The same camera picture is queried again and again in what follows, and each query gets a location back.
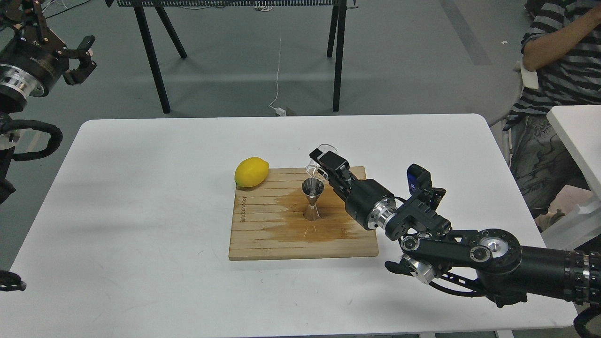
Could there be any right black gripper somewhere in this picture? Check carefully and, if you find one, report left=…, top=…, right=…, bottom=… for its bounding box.
left=309, top=149, right=398, bottom=230

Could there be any white office chair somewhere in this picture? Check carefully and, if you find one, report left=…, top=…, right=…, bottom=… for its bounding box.
left=486, top=59, right=540, bottom=165

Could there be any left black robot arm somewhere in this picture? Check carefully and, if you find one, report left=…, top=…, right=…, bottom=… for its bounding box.
left=0, top=0, right=97, bottom=202

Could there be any white cable with plug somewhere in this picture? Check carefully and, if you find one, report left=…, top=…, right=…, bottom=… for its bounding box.
left=270, top=47, right=288, bottom=117

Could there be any clear glass measuring cup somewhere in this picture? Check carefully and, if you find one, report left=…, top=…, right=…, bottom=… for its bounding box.
left=305, top=144, right=338, bottom=182

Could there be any steel double jigger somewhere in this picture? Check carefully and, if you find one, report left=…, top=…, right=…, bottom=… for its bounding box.
left=302, top=177, right=324, bottom=221

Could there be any yellow lemon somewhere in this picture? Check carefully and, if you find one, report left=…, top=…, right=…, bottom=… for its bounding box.
left=234, top=157, right=269, bottom=188

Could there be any white side table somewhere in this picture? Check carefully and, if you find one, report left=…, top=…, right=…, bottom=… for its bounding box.
left=540, top=104, right=601, bottom=252

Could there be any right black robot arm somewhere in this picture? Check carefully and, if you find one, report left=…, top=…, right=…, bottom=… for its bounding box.
left=309, top=148, right=600, bottom=338

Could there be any black metal table frame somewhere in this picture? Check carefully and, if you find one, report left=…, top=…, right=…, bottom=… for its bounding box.
left=107, top=0, right=361, bottom=114

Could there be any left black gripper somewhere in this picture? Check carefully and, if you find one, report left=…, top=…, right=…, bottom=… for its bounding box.
left=0, top=0, right=97, bottom=99

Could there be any wooden cutting board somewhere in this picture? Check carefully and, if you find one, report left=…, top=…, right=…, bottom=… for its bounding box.
left=228, top=168, right=379, bottom=261

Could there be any person in striped shirt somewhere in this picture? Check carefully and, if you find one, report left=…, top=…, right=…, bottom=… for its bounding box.
left=504, top=0, right=601, bottom=227

